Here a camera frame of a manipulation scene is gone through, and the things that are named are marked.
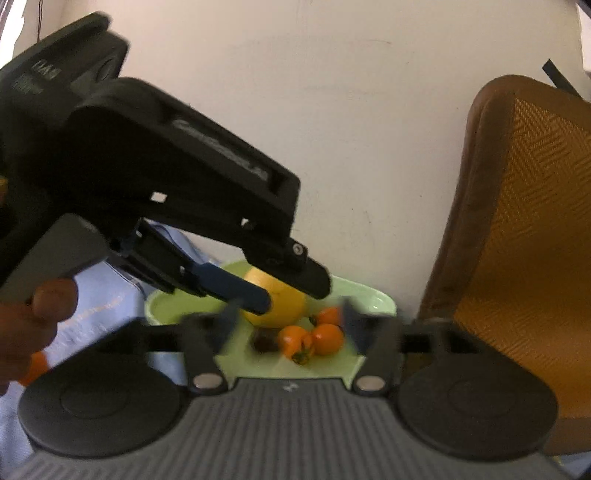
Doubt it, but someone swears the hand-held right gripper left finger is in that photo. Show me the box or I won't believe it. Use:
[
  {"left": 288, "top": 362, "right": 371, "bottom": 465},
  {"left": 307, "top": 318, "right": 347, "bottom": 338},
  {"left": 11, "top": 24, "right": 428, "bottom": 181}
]
[{"left": 104, "top": 299, "right": 244, "bottom": 395}]

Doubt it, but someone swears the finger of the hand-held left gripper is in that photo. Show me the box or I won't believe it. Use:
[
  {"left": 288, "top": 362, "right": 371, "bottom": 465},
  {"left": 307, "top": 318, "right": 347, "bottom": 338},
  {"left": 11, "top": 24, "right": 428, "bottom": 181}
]
[
  {"left": 240, "top": 236, "right": 332, "bottom": 300},
  {"left": 110, "top": 219, "right": 271, "bottom": 315}
]

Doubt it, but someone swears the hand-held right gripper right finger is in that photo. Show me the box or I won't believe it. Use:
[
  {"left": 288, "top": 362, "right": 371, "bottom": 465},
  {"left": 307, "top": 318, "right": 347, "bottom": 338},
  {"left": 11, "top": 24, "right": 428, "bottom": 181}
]
[{"left": 339, "top": 298, "right": 476, "bottom": 395}]

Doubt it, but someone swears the large yellow citrus fruit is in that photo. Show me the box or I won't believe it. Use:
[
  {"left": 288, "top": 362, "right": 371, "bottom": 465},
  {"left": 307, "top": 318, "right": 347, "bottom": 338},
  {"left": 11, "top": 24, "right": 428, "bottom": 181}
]
[{"left": 242, "top": 267, "right": 309, "bottom": 329}]

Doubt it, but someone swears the green plastic basin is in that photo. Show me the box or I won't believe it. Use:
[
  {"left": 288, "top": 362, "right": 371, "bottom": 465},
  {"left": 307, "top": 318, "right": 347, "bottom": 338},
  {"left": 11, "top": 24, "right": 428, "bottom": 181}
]
[{"left": 144, "top": 260, "right": 398, "bottom": 380}]

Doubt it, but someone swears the person's left hand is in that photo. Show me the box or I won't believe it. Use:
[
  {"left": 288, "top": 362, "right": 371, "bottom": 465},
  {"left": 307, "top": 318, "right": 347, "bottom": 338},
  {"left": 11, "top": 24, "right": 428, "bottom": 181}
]
[{"left": 0, "top": 277, "right": 80, "bottom": 394}]

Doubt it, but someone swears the orange tangerine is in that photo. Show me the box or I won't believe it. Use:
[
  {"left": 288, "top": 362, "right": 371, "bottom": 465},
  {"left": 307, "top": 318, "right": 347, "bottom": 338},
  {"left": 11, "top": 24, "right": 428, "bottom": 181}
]
[
  {"left": 18, "top": 351, "right": 49, "bottom": 387},
  {"left": 277, "top": 325, "right": 316, "bottom": 365},
  {"left": 315, "top": 306, "right": 345, "bottom": 328},
  {"left": 313, "top": 323, "right": 345, "bottom": 357}
]

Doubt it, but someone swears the dark red plum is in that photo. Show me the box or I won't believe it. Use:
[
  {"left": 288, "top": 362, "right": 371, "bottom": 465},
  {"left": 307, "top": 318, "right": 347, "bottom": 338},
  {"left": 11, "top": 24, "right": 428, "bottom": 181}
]
[{"left": 252, "top": 329, "right": 280, "bottom": 355}]

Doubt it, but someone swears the blue checked bedsheet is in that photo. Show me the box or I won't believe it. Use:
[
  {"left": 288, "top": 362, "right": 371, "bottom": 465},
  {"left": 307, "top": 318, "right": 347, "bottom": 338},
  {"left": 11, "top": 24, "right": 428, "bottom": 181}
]
[{"left": 0, "top": 220, "right": 222, "bottom": 468}]

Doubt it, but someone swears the brown woven seat mat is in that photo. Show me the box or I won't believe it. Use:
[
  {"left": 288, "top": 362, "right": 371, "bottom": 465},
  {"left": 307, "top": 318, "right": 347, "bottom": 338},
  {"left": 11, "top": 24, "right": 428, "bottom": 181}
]
[{"left": 418, "top": 75, "right": 591, "bottom": 457}]

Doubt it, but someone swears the white power strip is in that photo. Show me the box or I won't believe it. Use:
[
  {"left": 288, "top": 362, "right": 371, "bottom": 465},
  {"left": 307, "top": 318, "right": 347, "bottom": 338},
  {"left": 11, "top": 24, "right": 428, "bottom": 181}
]
[{"left": 577, "top": 14, "right": 591, "bottom": 73}]

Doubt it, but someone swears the black strap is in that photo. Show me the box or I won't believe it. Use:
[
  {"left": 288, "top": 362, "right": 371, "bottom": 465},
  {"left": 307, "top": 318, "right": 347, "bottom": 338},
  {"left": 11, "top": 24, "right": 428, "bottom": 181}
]
[{"left": 542, "top": 59, "right": 584, "bottom": 99}]

